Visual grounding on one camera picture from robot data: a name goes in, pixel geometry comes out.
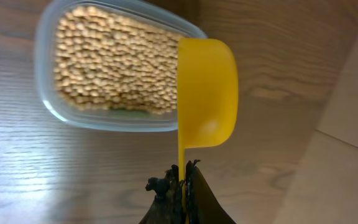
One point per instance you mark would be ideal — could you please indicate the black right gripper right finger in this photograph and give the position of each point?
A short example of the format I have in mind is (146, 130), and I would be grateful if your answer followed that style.
(201, 204)

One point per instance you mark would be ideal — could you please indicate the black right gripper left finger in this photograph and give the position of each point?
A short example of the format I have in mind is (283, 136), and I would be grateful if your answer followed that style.
(166, 207)

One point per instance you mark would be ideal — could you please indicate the yellow measuring scoop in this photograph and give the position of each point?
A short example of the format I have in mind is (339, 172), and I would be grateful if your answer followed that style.
(207, 97)

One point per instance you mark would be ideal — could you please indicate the clear plastic container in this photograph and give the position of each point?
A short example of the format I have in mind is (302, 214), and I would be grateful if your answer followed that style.
(107, 120)

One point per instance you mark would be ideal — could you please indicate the soybeans in container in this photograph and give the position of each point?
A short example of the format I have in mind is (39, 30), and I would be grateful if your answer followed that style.
(107, 61)

